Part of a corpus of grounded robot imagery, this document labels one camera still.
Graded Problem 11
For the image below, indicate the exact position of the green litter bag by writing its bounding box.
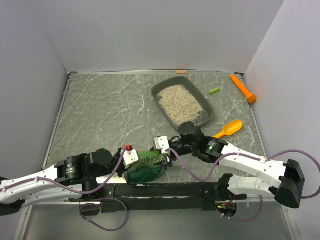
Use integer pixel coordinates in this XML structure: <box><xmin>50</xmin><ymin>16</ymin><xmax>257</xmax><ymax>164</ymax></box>
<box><xmin>123</xmin><ymin>151</ymin><xmax>167</xmax><ymax>185</ymax></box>

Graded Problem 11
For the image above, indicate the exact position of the grey litter box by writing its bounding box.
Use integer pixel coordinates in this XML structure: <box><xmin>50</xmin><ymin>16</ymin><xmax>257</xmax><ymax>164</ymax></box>
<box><xmin>151</xmin><ymin>76</ymin><xmax>215</xmax><ymax>131</ymax></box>

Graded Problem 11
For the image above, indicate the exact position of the yellow plastic scoop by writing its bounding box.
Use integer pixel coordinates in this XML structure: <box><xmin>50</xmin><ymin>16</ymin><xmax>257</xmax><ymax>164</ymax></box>
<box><xmin>214</xmin><ymin>119</ymin><xmax>243</xmax><ymax>139</ymax></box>

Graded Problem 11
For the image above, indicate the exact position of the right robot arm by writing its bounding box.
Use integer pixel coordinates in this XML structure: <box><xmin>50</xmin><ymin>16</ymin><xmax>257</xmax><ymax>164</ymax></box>
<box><xmin>153</xmin><ymin>121</ymin><xmax>305</xmax><ymax>209</ymax></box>

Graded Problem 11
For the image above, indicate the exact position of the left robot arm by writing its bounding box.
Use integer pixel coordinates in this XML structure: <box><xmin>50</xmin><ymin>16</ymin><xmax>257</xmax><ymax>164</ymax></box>
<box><xmin>0</xmin><ymin>145</ymin><xmax>139</xmax><ymax>216</ymax></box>

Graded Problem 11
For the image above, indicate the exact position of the green small block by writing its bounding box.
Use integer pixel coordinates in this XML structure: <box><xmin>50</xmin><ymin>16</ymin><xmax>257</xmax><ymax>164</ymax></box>
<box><xmin>209</xmin><ymin>87</ymin><xmax>220</xmax><ymax>94</ymax></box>

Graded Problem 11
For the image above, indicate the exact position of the tan small block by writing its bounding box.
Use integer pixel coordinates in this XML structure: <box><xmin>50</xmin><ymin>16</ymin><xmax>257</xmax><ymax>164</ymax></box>
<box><xmin>175</xmin><ymin>70</ymin><xmax>188</xmax><ymax>74</ymax></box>

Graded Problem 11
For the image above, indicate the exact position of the orange toy carrot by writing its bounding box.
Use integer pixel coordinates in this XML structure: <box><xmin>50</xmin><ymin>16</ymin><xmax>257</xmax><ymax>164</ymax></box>
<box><xmin>230</xmin><ymin>74</ymin><xmax>257</xmax><ymax>104</ymax></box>

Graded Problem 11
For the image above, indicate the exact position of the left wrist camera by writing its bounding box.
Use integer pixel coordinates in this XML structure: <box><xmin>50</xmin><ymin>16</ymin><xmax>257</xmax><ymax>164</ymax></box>
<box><xmin>121</xmin><ymin>145</ymin><xmax>140</xmax><ymax>169</ymax></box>

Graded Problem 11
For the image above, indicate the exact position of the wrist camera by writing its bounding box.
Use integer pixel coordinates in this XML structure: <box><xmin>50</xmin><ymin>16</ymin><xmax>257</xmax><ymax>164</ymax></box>
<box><xmin>121</xmin><ymin>145</ymin><xmax>140</xmax><ymax>169</ymax></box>
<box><xmin>153</xmin><ymin>136</ymin><xmax>171</xmax><ymax>156</ymax></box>

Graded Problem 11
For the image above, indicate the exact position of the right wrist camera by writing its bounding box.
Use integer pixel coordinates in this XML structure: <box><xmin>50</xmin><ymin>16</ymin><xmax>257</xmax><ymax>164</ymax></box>
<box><xmin>153</xmin><ymin>136</ymin><xmax>171</xmax><ymax>156</ymax></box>

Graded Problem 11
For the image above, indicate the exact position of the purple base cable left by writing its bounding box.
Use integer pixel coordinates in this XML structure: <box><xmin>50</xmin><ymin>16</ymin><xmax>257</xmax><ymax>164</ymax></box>
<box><xmin>78</xmin><ymin>197</ymin><xmax>129</xmax><ymax>232</ymax></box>

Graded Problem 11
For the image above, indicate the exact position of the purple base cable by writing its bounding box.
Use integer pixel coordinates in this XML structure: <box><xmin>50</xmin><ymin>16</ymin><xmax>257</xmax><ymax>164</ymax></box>
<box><xmin>216</xmin><ymin>194</ymin><xmax>264</xmax><ymax>223</ymax></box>
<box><xmin>78</xmin><ymin>197</ymin><xmax>129</xmax><ymax>232</ymax></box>

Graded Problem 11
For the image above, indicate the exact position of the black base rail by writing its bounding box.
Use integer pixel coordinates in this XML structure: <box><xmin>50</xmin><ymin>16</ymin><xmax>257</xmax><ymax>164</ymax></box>
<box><xmin>78</xmin><ymin>182</ymin><xmax>247</xmax><ymax>213</ymax></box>

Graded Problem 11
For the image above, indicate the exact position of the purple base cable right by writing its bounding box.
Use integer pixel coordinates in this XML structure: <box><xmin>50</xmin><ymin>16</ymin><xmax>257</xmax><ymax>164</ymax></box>
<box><xmin>216</xmin><ymin>194</ymin><xmax>264</xmax><ymax>223</ymax></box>

